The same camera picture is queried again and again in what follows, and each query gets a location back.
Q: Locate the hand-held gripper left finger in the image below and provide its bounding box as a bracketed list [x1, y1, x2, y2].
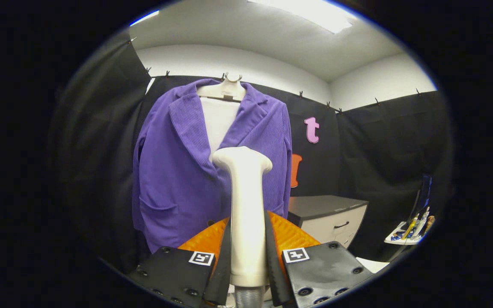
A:
[128, 217, 232, 308]

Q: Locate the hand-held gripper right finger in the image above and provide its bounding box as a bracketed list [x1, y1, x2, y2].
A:
[265, 210, 375, 308]

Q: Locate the white garment steamer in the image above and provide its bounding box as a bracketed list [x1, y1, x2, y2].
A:
[211, 146, 273, 308]

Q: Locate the purple corduroy jacket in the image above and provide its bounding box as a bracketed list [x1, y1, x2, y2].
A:
[132, 78, 293, 254]

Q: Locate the grey top drawer cabinet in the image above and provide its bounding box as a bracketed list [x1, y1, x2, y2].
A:
[287, 195, 369, 249]

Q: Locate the white paper sheet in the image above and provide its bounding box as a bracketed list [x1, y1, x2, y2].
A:
[355, 257, 390, 274]

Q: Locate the white side table with items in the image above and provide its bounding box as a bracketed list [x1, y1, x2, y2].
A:
[384, 207, 436, 246]

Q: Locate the white mannequin torso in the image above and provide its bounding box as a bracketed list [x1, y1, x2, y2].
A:
[196, 72, 247, 163]

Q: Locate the black backdrop cloth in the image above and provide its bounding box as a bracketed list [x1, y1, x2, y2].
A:
[48, 30, 454, 274]

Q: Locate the dark monitor screen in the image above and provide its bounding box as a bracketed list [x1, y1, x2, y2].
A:
[411, 173, 433, 219]

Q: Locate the row of black cloth clips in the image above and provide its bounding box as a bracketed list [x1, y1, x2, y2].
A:
[129, 36, 420, 114]

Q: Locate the ceiling light panel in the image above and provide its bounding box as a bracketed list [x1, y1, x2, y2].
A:
[249, 0, 358, 35]

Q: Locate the ceiling light strip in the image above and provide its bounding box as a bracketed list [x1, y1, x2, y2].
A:
[129, 9, 160, 27]

